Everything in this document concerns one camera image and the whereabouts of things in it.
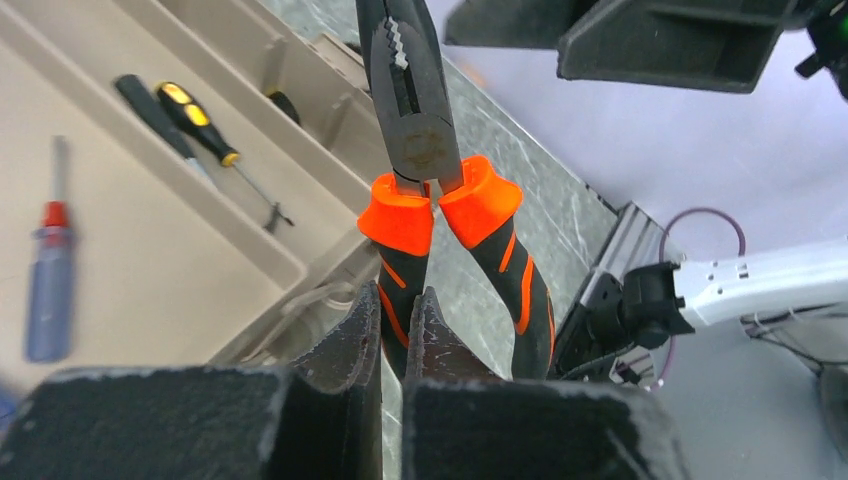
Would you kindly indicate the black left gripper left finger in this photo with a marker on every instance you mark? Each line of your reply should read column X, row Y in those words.
column 318, row 417

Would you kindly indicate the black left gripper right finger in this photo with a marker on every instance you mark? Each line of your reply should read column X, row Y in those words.
column 461, row 421

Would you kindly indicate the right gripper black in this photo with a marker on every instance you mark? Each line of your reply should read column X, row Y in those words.
column 720, row 46

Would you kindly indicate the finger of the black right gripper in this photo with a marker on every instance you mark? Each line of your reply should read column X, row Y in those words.
column 513, row 23

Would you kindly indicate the orange black needle nose pliers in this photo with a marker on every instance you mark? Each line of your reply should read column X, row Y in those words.
column 405, row 73

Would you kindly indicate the large black yellow screwdriver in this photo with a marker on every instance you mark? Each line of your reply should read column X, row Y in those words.
column 193, row 119
column 283, row 103

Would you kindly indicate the beige plastic toolbox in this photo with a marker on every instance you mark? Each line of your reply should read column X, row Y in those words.
column 171, row 270

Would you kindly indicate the blue handled screwdriver red collar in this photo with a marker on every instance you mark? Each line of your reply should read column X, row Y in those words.
column 51, row 303

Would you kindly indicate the small black yellow screwdriver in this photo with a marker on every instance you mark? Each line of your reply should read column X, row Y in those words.
column 135, row 93

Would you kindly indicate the small blue precision screwdriver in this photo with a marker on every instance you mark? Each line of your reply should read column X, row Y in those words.
column 8, row 404

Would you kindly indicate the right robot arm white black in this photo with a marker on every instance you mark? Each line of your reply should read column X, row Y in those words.
column 795, row 279

